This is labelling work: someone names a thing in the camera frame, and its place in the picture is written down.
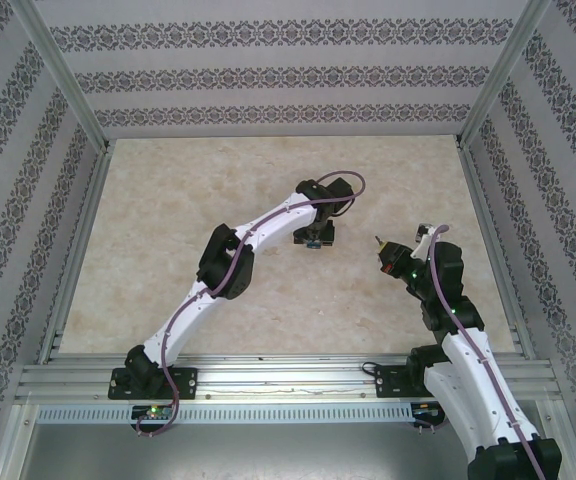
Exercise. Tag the small silver key bunch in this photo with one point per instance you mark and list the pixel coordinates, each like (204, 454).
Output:
(377, 239)

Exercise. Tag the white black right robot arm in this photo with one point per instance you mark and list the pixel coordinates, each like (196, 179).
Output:
(473, 370)

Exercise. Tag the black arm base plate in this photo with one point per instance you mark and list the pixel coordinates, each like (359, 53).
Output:
(188, 382)
(388, 382)

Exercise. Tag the aluminium mounting rail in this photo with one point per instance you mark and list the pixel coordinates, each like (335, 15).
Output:
(288, 380)

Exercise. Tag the grey metal bottom panel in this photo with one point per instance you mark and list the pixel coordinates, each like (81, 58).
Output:
(288, 450)

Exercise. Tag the small blue padlock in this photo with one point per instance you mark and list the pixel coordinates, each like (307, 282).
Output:
(312, 245)

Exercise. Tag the aluminium side rail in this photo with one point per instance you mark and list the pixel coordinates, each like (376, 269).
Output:
(483, 200)
(93, 200)

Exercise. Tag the small circuit board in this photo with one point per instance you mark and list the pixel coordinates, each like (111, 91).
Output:
(153, 411)
(425, 409)

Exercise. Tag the aluminium frame post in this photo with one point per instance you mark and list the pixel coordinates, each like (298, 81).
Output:
(503, 75)
(64, 75)

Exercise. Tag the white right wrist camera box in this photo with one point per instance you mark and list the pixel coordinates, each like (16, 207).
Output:
(423, 231)

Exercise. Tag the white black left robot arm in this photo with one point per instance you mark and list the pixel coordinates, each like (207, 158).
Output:
(278, 222)

